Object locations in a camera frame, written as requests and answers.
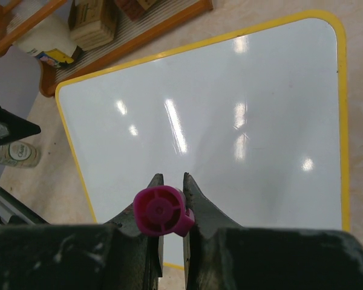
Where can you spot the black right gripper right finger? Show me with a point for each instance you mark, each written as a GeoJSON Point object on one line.
{"type": "Point", "coordinates": [207, 260]}

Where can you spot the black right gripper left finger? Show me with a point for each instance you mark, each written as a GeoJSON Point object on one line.
{"type": "Point", "coordinates": [139, 258]}

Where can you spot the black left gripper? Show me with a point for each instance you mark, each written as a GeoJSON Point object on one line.
{"type": "Point", "coordinates": [14, 128]}

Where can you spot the white marker pen magenta cap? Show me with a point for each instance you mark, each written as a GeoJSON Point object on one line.
{"type": "Point", "coordinates": [162, 210]}

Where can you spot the yellow framed whiteboard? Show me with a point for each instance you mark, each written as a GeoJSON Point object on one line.
{"type": "Point", "coordinates": [258, 116]}

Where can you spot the small glass bottle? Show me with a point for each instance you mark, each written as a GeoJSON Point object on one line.
{"type": "Point", "coordinates": [19, 154]}

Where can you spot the lower white paper-lid jar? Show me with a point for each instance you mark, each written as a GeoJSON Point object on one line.
{"type": "Point", "coordinates": [50, 42]}

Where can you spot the orange wooden shelf rack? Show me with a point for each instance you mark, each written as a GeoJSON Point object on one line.
{"type": "Point", "coordinates": [18, 17]}

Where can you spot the tan sponge stack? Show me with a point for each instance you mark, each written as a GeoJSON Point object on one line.
{"type": "Point", "coordinates": [93, 23]}

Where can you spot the reddish brown sponge stack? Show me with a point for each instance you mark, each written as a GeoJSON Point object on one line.
{"type": "Point", "coordinates": [134, 9]}

